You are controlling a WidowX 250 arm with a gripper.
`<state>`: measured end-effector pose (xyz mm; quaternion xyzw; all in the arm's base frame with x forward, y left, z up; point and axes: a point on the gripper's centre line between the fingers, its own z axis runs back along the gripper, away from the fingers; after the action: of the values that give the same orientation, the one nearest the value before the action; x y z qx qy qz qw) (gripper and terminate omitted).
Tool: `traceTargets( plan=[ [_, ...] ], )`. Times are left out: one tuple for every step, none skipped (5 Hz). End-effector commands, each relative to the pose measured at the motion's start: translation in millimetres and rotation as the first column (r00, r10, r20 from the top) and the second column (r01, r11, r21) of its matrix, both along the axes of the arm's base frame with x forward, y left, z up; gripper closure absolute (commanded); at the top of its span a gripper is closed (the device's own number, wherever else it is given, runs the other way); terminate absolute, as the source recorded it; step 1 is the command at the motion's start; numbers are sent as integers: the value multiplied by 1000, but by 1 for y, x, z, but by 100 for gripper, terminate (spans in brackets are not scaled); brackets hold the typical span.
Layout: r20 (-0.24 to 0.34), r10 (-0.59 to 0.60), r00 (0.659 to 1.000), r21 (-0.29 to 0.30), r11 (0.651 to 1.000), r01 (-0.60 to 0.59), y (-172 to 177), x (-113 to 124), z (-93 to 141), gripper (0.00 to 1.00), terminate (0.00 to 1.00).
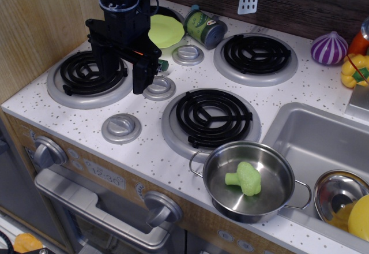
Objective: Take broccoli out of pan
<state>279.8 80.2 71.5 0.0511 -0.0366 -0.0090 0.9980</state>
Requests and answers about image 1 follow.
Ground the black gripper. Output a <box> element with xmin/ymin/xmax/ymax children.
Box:
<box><xmin>86</xmin><ymin>0</ymin><xmax>161</xmax><ymax>94</ymax></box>

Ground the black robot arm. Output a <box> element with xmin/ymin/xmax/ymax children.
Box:
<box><xmin>85</xmin><ymin>0</ymin><xmax>161</xmax><ymax>95</ymax></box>

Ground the green toy broccoli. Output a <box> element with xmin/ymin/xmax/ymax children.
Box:
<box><xmin>225</xmin><ymin>162</ymin><xmax>261</xmax><ymax>196</ymax></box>

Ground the small steel pan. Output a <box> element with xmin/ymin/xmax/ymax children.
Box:
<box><xmin>197</xmin><ymin>141</ymin><xmax>299</xmax><ymax>224</ymax></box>

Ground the grey stove knob middle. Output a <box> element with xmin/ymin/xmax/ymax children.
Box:
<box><xmin>143</xmin><ymin>76</ymin><xmax>176</xmax><ymax>101</ymax></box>

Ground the grey stove knob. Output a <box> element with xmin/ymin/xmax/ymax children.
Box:
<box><xmin>101</xmin><ymin>113</ymin><xmax>142</xmax><ymax>145</ymax></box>
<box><xmin>172</xmin><ymin>45</ymin><xmax>204</xmax><ymax>66</ymax></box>
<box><xmin>143</xmin><ymin>76</ymin><xmax>176</xmax><ymax>101</ymax></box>

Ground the green plastic plate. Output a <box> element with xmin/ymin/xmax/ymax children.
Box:
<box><xmin>148</xmin><ymin>14</ymin><xmax>185</xmax><ymax>49</ymax></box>

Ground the left black stove burner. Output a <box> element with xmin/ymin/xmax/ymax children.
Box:
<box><xmin>47</xmin><ymin>51</ymin><xmax>133</xmax><ymax>110</ymax></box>

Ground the black stove burner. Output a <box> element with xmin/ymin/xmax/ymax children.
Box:
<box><xmin>161</xmin><ymin>88</ymin><xmax>261</xmax><ymax>163</ymax></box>
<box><xmin>213</xmin><ymin>33</ymin><xmax>298</xmax><ymax>87</ymax></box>
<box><xmin>47</xmin><ymin>51</ymin><xmax>133</xmax><ymax>110</ymax></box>

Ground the grey stove knob rear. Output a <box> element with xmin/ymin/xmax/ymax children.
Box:
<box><xmin>172</xmin><ymin>45</ymin><xmax>204</xmax><ymax>66</ymax></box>

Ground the grey stove knob front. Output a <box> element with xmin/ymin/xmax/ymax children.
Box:
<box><xmin>101</xmin><ymin>113</ymin><xmax>142</xmax><ymax>145</ymax></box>

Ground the front black stove burner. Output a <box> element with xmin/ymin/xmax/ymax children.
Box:
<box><xmin>161</xmin><ymin>88</ymin><xmax>261</xmax><ymax>163</ymax></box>

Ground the green peas toy can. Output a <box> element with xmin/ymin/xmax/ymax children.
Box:
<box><xmin>184</xmin><ymin>5</ymin><xmax>228</xmax><ymax>50</ymax></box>

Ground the left grey oven knob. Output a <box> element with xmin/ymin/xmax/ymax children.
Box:
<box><xmin>33</xmin><ymin>136</ymin><xmax>68</xmax><ymax>169</ymax></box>

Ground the grey oven knob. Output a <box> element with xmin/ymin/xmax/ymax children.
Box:
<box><xmin>33</xmin><ymin>136</ymin><xmax>68</xmax><ymax>169</ymax></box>
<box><xmin>144</xmin><ymin>190</ymin><xmax>183</xmax><ymax>228</ymax></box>

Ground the right rear black stove burner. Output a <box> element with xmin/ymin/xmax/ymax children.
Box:
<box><xmin>213</xmin><ymin>33</ymin><xmax>298</xmax><ymax>87</ymax></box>

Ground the right grey oven knob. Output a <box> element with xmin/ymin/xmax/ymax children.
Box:
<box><xmin>144</xmin><ymin>190</ymin><xmax>183</xmax><ymax>228</ymax></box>

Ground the orange toy on floor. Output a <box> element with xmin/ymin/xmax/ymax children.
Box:
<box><xmin>13</xmin><ymin>233</ymin><xmax>43</xmax><ymax>253</ymax></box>

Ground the purple toy onion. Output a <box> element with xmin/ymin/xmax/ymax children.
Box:
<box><xmin>310</xmin><ymin>31</ymin><xmax>348</xmax><ymax>65</ymax></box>

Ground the steel sink basin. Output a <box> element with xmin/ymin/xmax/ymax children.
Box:
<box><xmin>263</xmin><ymin>103</ymin><xmax>368</xmax><ymax>253</ymax></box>

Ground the yellow toy bell pepper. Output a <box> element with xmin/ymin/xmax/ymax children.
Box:
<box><xmin>341</xmin><ymin>54</ymin><xmax>368</xmax><ymax>88</ymax></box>

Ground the orange toy bottle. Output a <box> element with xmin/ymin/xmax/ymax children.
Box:
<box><xmin>348</xmin><ymin>17</ymin><xmax>368</xmax><ymax>55</ymax></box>

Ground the grey faucet base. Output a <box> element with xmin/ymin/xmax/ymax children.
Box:
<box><xmin>345</xmin><ymin>85</ymin><xmax>369</xmax><ymax>121</ymax></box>

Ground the steel pot lid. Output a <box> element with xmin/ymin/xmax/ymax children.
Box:
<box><xmin>314</xmin><ymin>170</ymin><xmax>368</xmax><ymax>231</ymax></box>

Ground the yellow toy ball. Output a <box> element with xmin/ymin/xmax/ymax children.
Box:
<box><xmin>348</xmin><ymin>195</ymin><xmax>369</xmax><ymax>241</ymax></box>

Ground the grey oven door handle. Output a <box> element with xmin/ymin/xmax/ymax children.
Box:
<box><xmin>35</xmin><ymin>169</ymin><xmax>170</xmax><ymax>253</ymax></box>

